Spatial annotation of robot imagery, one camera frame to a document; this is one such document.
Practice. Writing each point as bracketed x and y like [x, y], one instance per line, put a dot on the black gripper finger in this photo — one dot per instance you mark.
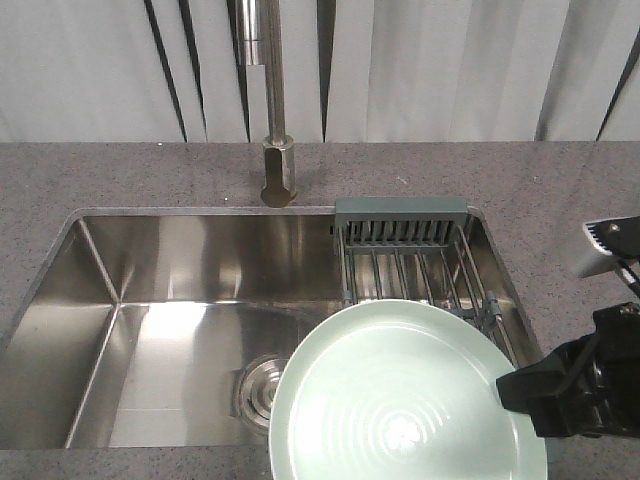
[530, 385]

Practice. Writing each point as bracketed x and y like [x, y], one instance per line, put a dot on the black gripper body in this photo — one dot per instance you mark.
[590, 386]

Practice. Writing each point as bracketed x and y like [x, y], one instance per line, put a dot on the light green round plate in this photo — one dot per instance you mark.
[396, 389]

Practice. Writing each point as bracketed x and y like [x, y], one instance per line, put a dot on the grey sink drying rack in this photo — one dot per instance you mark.
[435, 250]

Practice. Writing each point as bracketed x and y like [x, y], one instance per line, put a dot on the steel sink drain strainer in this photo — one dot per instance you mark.
[256, 388]

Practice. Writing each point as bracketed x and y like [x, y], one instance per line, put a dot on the stainless steel sink basin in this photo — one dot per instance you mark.
[139, 325]

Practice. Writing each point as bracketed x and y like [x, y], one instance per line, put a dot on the chrome kitchen faucet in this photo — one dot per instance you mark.
[259, 43]

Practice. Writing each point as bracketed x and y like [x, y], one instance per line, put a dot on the white pleated curtain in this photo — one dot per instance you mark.
[354, 71]

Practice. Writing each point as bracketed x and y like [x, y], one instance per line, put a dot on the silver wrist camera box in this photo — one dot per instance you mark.
[602, 245]

